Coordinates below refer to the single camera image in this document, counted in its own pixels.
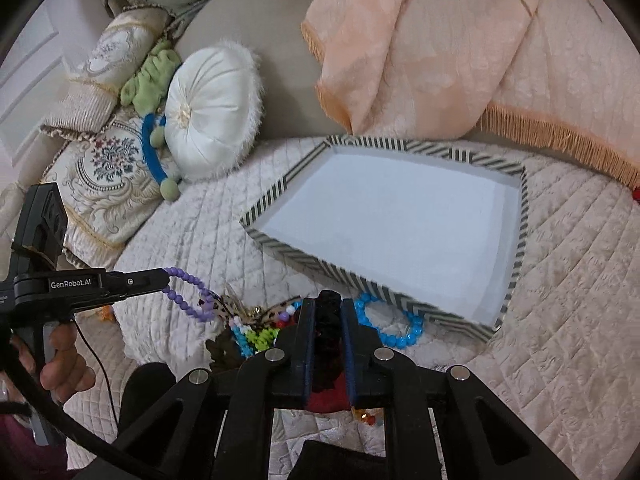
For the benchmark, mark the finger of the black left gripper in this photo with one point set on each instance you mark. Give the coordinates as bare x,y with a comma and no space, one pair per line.
146,282

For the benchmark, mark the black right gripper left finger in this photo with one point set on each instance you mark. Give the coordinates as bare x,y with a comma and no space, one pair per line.
265,384

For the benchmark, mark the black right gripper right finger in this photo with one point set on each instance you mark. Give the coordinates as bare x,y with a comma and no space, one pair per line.
380,377

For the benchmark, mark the red velvet bow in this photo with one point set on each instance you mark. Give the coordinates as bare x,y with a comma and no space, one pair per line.
330,400

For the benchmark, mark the leopard print bow scrunchie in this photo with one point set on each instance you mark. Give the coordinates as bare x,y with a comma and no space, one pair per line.
245,330

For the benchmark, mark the person's left hand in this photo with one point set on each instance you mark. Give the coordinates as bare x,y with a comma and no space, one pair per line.
67,373

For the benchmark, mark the embroidered floral pillow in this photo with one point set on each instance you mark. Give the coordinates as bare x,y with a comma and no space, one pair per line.
107,191

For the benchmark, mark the striped rectangular tray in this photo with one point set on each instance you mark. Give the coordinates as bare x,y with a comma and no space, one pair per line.
427,227

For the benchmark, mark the quilted beige bedspread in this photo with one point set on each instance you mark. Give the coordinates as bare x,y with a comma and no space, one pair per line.
566,360

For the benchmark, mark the white round fringed cushion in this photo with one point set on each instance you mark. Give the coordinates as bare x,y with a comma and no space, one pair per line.
213,110

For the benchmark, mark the cream bolster pillow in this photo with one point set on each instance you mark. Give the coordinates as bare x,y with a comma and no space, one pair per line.
94,86

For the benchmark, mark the grey upholstered headboard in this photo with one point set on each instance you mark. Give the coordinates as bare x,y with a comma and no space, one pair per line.
271,29

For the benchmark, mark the peach fringed blanket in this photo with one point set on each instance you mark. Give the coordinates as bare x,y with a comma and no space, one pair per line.
558,74

